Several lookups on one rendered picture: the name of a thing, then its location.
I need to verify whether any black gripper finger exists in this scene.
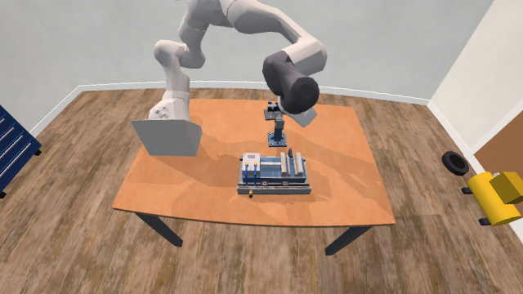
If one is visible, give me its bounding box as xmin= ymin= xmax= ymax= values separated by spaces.
xmin=267 ymin=102 xmax=279 ymax=114

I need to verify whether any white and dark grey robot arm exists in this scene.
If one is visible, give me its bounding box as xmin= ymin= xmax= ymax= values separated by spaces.
xmin=146 ymin=0 xmax=328 ymax=127

